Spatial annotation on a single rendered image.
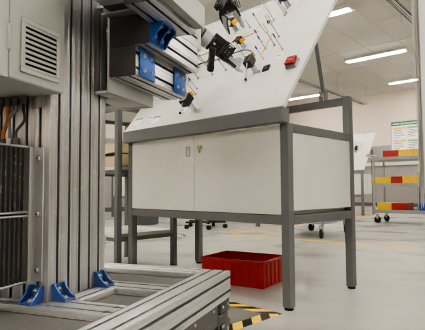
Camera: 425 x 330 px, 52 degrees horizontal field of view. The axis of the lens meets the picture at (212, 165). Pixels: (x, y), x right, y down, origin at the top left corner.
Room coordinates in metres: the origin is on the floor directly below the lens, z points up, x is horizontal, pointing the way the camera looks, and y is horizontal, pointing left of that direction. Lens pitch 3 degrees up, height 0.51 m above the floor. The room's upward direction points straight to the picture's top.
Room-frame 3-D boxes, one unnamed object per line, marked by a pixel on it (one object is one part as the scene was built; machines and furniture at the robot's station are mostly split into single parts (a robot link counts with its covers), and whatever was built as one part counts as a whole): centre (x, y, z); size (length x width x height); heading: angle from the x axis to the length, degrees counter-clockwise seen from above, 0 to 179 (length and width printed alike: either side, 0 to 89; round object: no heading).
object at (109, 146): (2.96, 0.58, 0.76); 0.30 x 0.21 x 0.20; 139
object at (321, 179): (2.50, -0.12, 0.60); 1.17 x 0.58 x 0.40; 45
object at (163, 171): (2.48, 0.29, 0.60); 0.55 x 0.02 x 0.39; 45
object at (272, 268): (2.50, -0.17, 0.07); 0.39 x 0.29 x 0.14; 58
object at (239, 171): (2.09, -0.10, 0.60); 0.55 x 0.03 x 0.39; 45
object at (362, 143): (8.99, -2.66, 0.83); 1.18 x 0.72 x 1.65; 49
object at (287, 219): (2.49, -0.11, 0.40); 1.18 x 0.60 x 0.80; 45
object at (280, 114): (2.27, 0.10, 0.83); 1.18 x 0.06 x 0.06; 45
